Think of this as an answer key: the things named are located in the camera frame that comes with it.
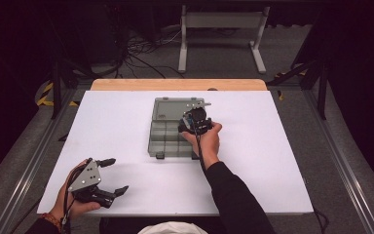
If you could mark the white board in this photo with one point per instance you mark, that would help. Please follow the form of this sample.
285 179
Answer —
256 146

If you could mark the white metal stand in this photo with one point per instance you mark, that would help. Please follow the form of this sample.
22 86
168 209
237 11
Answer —
224 20

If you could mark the person's white cap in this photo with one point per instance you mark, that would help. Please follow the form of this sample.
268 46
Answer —
173 229

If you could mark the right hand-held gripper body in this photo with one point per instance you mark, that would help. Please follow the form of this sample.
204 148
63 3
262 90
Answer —
197 117

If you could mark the grey transparent storage box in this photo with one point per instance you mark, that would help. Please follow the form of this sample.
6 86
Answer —
165 136

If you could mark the person's left hand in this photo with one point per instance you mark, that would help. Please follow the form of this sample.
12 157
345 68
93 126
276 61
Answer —
60 201

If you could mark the person's right hand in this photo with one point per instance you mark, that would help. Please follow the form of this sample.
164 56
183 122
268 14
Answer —
207 143

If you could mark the black metal stand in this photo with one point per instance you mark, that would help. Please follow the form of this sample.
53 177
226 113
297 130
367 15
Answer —
56 91
321 94

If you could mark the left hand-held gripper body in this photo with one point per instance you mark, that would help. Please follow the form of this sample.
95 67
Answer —
86 178

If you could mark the aluminium rail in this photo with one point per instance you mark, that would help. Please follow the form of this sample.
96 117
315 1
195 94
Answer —
35 159
341 162

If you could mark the wooden table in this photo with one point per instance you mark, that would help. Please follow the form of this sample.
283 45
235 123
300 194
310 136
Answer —
175 84

